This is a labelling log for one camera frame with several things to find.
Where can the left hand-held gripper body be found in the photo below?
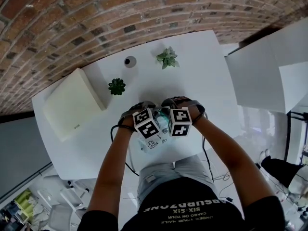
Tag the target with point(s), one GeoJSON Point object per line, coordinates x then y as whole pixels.
{"type": "Point", "coordinates": [146, 124]}

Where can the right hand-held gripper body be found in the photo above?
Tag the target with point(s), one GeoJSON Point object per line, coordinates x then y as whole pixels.
{"type": "Point", "coordinates": [180, 121]}

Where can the clear printed zip bag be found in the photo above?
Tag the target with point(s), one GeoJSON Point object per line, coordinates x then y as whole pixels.
{"type": "Point", "coordinates": [154, 144]}

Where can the person's right forearm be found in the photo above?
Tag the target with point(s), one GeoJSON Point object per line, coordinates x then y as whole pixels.
{"type": "Point", "coordinates": [228, 157]}

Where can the person's left forearm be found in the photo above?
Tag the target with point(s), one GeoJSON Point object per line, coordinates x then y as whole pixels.
{"type": "Point", "coordinates": [113, 167]}

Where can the dark green succulent plant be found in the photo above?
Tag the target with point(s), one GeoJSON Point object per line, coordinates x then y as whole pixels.
{"type": "Point", "coordinates": [117, 86]}

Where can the person's grey shorts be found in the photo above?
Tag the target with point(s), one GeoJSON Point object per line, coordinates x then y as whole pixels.
{"type": "Point", "coordinates": [163, 174]}

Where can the pale leafy plant white pot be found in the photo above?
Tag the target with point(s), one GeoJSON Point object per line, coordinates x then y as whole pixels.
{"type": "Point", "coordinates": [168, 58]}

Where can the white flat box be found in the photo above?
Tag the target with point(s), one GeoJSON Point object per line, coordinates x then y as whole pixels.
{"type": "Point", "coordinates": [72, 105]}

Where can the person's black t-shirt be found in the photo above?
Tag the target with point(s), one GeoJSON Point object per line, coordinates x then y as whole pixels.
{"type": "Point", "coordinates": [183, 208]}

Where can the white shelf unit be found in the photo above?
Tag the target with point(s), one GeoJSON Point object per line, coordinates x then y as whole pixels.
{"type": "Point", "coordinates": [255, 76]}

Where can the white swivel chair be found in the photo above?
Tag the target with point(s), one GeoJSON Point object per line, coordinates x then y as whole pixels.
{"type": "Point", "coordinates": [72, 196]}

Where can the grey chair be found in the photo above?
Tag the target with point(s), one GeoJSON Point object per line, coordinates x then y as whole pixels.
{"type": "Point", "coordinates": [59, 216]}

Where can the yellow green crate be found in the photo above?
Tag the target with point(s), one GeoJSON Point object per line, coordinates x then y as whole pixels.
{"type": "Point", "coordinates": [22, 203]}

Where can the black metal frame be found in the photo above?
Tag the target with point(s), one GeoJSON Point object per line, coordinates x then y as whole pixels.
{"type": "Point", "coordinates": [287, 138]}

